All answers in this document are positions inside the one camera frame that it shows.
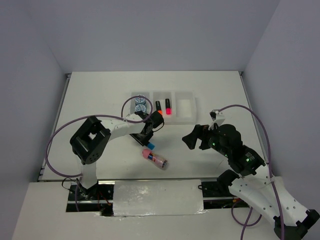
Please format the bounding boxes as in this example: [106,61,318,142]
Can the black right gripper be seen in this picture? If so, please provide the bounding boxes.
[181,122,230,156]

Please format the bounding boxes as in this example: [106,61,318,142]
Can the blue highlighter with black cap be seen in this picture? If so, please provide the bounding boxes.
[146,142,155,150]

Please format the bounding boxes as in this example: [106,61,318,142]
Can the blue cleaning gel jar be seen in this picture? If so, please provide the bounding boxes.
[134,94,147,106]
[134,104,147,114]

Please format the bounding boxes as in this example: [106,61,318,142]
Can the pink tube of coloured pens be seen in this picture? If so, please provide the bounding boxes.
[142,149,168,170]

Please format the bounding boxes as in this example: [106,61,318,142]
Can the orange highlighter with black cap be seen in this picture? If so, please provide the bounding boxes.
[155,100,163,115]

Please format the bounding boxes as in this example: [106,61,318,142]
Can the pink highlighter with black cap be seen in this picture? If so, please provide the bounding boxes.
[165,98,172,116]

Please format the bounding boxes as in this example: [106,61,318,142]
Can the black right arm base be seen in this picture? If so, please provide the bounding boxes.
[198,181,249,210]

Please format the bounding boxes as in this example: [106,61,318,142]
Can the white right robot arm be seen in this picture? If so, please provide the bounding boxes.
[182,123,320,240]

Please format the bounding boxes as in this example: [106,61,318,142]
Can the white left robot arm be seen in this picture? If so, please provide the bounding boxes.
[69,111,165,200]

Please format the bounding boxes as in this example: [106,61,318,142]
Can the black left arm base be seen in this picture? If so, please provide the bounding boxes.
[61,178,115,217]

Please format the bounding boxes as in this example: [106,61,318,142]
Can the clear three-compartment plastic organizer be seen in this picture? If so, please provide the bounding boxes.
[129,90,197,125]

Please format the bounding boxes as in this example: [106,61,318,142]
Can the white foil-covered front panel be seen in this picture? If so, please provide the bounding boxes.
[112,179,206,217]

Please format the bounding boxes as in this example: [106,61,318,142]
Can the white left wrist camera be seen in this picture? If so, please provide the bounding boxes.
[124,113,142,122]

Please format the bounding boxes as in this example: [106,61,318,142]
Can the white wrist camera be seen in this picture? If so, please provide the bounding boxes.
[124,113,142,122]
[208,109,226,130]

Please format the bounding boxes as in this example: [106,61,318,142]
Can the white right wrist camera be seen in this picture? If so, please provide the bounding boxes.
[208,109,226,130]

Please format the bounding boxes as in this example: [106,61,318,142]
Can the silver metal table rail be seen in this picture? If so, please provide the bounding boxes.
[37,176,251,183]

